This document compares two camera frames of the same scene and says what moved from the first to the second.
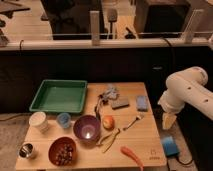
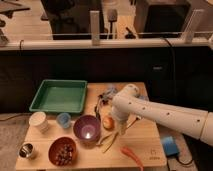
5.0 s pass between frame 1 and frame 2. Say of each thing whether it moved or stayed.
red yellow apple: stayed
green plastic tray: stayed
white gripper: moved
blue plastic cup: stayed
